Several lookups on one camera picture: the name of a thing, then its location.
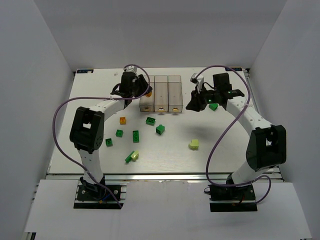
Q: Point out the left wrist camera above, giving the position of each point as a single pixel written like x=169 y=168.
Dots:
x=131 y=69

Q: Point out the blue label sticker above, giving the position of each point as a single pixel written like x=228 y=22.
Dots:
x=84 y=71
x=231 y=69

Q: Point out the light green sloped lego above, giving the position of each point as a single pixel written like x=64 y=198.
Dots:
x=194 y=144

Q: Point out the right blue label sticker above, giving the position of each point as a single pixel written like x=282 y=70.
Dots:
x=231 y=69

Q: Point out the green 2x3 lego brick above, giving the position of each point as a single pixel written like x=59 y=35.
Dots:
x=150 y=121

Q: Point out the green 2x2 lego brick lower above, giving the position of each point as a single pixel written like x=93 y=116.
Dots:
x=109 y=142

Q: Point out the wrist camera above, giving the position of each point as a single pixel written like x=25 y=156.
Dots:
x=131 y=69
x=198 y=80

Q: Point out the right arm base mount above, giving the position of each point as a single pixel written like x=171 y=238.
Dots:
x=232 y=199

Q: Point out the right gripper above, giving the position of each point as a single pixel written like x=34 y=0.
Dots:
x=199 y=97

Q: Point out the right clear container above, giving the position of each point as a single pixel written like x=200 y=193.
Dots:
x=175 y=94

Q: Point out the green long lego brick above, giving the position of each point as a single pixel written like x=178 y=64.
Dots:
x=135 y=136

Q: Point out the green 2x2 lego brick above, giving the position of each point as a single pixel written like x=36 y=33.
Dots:
x=109 y=142
x=119 y=133

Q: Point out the left blue label sticker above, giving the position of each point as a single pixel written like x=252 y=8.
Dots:
x=84 y=71

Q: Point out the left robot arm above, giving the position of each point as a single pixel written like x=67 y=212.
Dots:
x=87 y=130

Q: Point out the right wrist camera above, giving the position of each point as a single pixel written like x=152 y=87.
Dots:
x=198 y=80

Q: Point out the green sloped lego brick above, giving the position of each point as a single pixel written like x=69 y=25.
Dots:
x=160 y=129

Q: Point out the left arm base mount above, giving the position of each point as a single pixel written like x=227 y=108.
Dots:
x=85 y=199

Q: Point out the green flat lego plate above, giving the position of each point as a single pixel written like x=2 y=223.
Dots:
x=129 y=157

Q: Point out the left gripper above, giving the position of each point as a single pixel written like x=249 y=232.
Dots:
x=141 y=85

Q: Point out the middle clear container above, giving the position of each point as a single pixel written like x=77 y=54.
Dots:
x=161 y=93

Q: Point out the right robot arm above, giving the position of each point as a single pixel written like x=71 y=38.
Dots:
x=267 y=146

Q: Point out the light green lego on plate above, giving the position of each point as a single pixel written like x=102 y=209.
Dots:
x=134 y=156

